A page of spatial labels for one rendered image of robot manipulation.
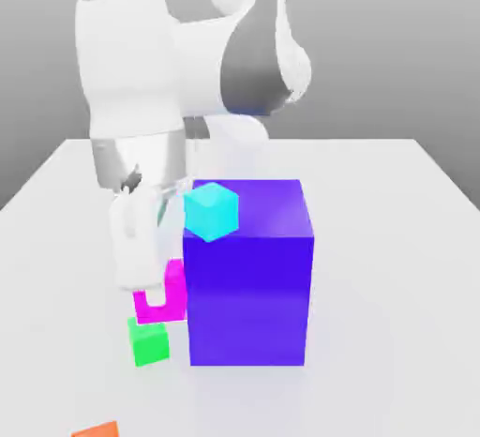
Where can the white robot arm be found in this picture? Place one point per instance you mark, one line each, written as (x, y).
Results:
(131, 69)

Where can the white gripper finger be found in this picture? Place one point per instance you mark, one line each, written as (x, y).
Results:
(155, 295)

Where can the small cyan cube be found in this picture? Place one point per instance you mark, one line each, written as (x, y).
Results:
(211, 212)

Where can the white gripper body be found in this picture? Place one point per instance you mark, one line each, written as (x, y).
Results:
(135, 242)

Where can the small green cube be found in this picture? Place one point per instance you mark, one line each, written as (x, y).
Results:
(149, 343)

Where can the small orange cube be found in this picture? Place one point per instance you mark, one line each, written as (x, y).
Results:
(98, 430)

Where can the small magenta cube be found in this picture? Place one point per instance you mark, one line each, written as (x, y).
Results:
(175, 290)

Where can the large blue box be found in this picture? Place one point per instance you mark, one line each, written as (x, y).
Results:
(247, 294)

